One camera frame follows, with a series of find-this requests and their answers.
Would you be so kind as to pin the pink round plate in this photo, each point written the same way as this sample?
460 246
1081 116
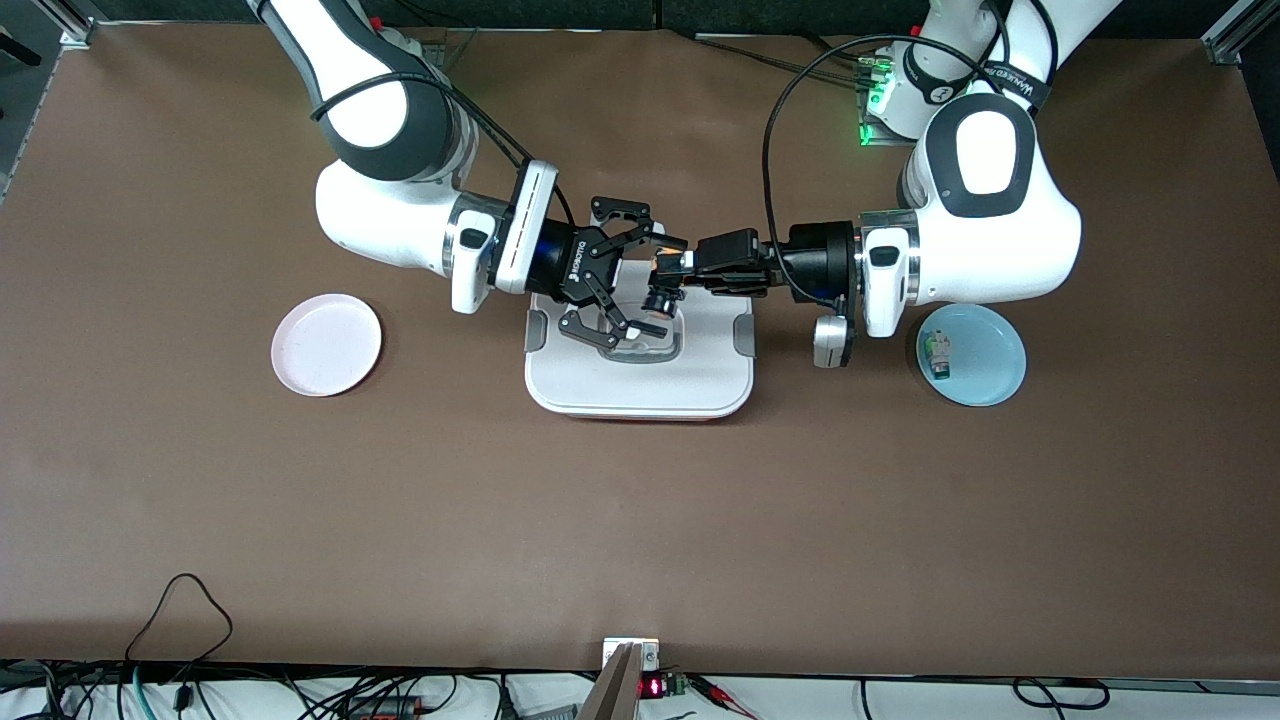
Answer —
325 345

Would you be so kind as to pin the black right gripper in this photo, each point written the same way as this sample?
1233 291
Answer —
571 265

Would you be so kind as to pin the red clip leads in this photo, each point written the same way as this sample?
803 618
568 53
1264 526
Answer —
735 705

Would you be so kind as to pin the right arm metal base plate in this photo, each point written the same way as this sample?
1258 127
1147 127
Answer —
437 52

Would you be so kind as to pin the aluminium camera post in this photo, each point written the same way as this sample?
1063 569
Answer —
615 690

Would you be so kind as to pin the light blue round plate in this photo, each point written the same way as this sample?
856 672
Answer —
1000 378

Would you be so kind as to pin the orange black connector device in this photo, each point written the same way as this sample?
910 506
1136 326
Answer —
385 708

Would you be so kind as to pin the orange black push-button switch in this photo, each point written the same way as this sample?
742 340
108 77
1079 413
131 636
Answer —
660 298

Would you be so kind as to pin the red digit display board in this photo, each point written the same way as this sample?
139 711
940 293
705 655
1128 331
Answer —
652 687

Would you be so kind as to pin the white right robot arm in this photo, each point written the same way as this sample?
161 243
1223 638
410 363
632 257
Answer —
390 215

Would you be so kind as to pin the aluminium frame profile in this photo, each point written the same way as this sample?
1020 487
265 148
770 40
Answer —
75 25
1235 35

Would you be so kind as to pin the white green push-button switch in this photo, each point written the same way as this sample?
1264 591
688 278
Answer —
940 355

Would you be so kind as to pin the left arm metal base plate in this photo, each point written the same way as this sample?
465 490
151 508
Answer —
880 141

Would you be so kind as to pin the white lunch box grey clips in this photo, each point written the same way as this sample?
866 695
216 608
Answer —
640 385

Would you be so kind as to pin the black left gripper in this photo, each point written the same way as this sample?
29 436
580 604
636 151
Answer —
818 262

